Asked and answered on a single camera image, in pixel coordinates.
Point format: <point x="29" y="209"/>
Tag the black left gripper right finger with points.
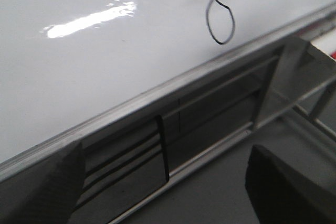
<point x="280" y="194"/>

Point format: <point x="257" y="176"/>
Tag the white whiteboard with metal frame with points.
<point x="71" y="68"/>

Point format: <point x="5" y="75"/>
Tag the grey cabinet with doors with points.
<point x="221" y="100"/>

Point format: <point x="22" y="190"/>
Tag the grey metal table frame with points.
<point x="300" y="71"/>

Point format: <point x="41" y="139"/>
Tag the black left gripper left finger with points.
<point x="46" y="192"/>

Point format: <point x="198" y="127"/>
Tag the grey drawer unit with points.
<point x="125" y="166"/>

